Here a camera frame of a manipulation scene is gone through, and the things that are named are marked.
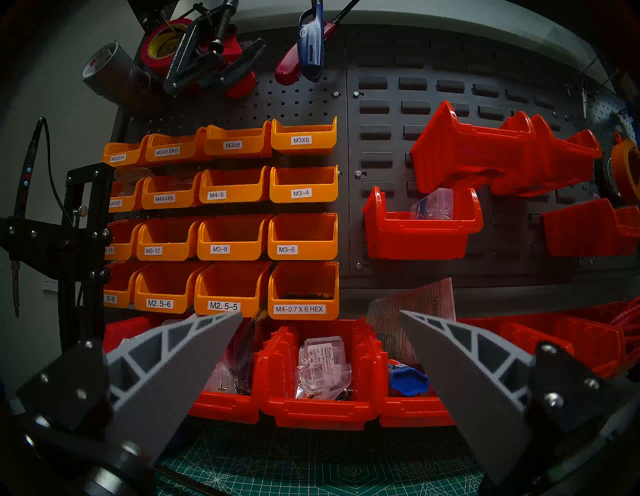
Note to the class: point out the orange tape roll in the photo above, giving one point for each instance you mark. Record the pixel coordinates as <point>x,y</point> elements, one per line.
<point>622,170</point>

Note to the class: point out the clear bag of dark parts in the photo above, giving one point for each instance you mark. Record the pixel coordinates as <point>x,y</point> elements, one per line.
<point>245,350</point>

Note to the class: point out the clear plastic hardware bag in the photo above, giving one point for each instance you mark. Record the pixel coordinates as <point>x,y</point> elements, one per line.
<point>322,370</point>

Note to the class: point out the black bar clamp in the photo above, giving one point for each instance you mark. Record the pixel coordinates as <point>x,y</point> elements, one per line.
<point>205,65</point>

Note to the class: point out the yellow plastic parts bin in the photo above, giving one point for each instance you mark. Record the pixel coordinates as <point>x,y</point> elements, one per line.
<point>237,137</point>
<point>232,287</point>
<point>170,190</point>
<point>302,285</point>
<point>127,197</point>
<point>170,240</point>
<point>305,182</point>
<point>167,287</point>
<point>122,285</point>
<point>125,150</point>
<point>235,237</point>
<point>235,185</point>
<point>302,235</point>
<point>305,131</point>
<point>125,242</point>
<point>175,142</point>

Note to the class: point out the grey pegboard back panel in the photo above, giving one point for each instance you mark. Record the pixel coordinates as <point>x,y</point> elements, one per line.
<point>400,55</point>

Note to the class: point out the black metal fixture stand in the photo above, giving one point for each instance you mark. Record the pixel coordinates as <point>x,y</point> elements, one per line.
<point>80,240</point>

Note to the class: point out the clear plastic parts bag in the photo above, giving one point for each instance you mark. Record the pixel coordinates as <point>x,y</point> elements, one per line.
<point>432,205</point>

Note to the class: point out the black tripod rods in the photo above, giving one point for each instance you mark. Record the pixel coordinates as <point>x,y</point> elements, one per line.
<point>190,482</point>

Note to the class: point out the small blue plastic part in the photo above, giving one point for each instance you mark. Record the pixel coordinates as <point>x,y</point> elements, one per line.
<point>407,380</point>

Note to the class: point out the small silver scissors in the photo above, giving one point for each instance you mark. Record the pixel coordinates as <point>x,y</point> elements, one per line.
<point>584,102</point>

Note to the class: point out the grey duct tape roll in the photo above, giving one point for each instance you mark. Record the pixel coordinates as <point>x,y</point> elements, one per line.
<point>112,72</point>

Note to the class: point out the green cutting mat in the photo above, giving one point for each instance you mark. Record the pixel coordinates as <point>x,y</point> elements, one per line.
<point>310,460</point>

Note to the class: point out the grey overhead workbench shelf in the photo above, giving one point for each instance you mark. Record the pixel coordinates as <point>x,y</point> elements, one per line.
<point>450,15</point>

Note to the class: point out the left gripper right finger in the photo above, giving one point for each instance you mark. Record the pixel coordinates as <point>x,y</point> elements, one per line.
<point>480,390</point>

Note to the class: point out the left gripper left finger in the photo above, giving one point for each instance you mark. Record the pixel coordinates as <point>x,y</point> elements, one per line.
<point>165,370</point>

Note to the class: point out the red plastic storage bin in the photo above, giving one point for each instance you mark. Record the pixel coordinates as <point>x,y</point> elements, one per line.
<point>415,415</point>
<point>420,240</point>
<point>280,380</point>
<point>465,160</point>
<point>555,165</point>
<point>225,407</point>
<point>130,327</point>
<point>595,340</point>
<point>620,315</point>
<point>585,232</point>

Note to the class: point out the red yellow tape roll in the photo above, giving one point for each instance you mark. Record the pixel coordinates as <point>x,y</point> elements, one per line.
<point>162,45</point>

